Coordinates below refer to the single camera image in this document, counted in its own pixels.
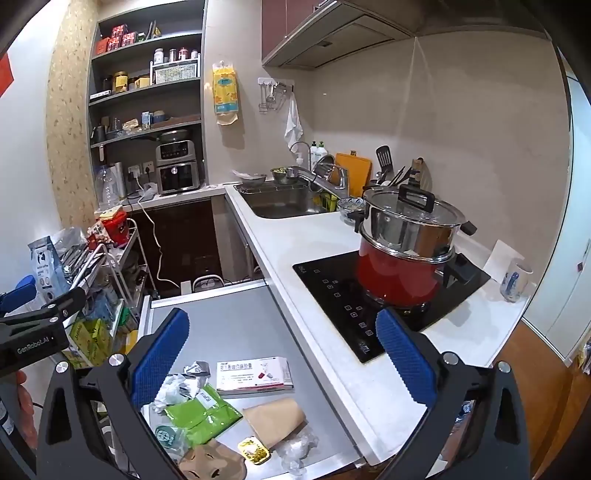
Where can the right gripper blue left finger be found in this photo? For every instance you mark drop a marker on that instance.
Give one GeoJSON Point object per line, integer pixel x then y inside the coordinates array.
{"type": "Point", "coordinates": [71, 445]}

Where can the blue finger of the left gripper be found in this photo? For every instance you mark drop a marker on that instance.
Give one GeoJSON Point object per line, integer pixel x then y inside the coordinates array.
{"type": "Point", "coordinates": [23, 293]}
{"type": "Point", "coordinates": [66, 305]}

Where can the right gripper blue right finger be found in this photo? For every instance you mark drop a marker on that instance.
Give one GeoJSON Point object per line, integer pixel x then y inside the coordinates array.
{"type": "Point", "coordinates": [495, 442]}

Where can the clear plastic bag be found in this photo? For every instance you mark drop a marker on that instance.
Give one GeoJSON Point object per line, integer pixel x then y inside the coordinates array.
{"type": "Point", "coordinates": [295, 449]}

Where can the steel kitchen sink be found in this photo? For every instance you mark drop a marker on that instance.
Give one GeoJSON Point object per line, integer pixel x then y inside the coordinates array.
{"type": "Point", "coordinates": [273, 201]}

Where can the left hand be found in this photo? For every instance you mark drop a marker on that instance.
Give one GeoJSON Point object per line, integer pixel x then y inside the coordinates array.
{"type": "Point", "coordinates": [26, 412]}

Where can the blue white coffee bag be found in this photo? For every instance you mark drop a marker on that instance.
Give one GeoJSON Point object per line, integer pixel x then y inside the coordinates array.
{"type": "Point", "coordinates": [47, 269]}

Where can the red container on trolley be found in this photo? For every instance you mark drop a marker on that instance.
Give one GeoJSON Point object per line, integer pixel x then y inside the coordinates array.
{"type": "Point", "coordinates": [114, 221]}

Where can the large clear water bottle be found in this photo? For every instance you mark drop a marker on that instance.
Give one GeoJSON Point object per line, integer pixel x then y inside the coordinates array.
{"type": "Point", "coordinates": [106, 189]}

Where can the green plastic pouch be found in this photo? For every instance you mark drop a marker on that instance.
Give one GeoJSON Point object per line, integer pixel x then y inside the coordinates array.
{"type": "Point", "coordinates": [203, 417]}

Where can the silver foil wrapper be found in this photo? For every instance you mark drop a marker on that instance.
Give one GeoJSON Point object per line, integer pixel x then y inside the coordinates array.
{"type": "Point", "coordinates": [198, 369]}

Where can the white blue mug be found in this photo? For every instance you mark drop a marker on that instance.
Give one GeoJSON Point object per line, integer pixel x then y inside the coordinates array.
{"type": "Point", "coordinates": [515, 280]}

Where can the grey air fryer oven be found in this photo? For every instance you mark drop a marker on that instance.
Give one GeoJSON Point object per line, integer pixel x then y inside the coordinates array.
{"type": "Point", "coordinates": [176, 163]}

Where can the yellow foil wrapper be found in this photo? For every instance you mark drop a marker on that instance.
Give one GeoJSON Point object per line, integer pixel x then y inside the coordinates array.
{"type": "Point", "coordinates": [253, 450]}

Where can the red cooking pot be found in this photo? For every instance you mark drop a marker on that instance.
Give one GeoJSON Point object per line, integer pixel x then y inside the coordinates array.
{"type": "Point", "coordinates": [396, 280]}

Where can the brown paper bag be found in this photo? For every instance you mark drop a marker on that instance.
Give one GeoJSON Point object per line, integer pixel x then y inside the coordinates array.
{"type": "Point", "coordinates": [274, 421]}

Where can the white red medicine box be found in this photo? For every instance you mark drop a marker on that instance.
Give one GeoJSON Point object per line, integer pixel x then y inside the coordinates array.
{"type": "Point", "coordinates": [258, 375]}

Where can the black induction cooktop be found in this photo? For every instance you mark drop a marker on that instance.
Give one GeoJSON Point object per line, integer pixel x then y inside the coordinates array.
{"type": "Point", "coordinates": [353, 311]}

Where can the steel pot with lid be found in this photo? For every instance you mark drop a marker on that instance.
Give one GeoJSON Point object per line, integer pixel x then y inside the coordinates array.
{"type": "Point", "coordinates": [411, 223]}

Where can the yellow hanging bag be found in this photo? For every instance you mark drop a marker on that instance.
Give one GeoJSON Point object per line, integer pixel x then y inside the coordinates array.
{"type": "Point", "coordinates": [225, 93]}

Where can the white hanging towel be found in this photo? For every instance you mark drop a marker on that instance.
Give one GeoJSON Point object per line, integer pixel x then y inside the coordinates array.
{"type": "Point", "coordinates": [294, 130]}

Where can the blue patterned bowl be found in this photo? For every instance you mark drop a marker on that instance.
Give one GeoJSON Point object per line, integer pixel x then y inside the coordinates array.
{"type": "Point", "coordinates": [350, 208]}

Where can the chrome faucet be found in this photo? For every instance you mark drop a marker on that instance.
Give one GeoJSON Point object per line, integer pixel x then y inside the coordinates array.
{"type": "Point", "coordinates": [335, 182]}

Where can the orange cutting board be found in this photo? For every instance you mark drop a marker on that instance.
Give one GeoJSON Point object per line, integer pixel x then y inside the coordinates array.
{"type": "Point", "coordinates": [359, 170]}

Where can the black spatula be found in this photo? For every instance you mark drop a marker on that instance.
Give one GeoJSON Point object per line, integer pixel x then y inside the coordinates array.
{"type": "Point", "coordinates": [384, 157]}

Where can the red upper cabinet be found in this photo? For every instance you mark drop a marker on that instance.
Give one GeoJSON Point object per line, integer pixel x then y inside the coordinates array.
{"type": "Point", "coordinates": [281, 17]}

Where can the range hood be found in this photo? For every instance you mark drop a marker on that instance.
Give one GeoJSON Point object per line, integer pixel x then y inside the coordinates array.
{"type": "Point", "coordinates": [341, 28]}

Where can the white wire trolley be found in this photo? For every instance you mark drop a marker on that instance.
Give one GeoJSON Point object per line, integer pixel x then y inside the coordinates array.
{"type": "Point", "coordinates": [115, 280]}

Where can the grey wall shelf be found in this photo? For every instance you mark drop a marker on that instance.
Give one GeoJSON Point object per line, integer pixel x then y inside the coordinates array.
{"type": "Point", "coordinates": [145, 79]}

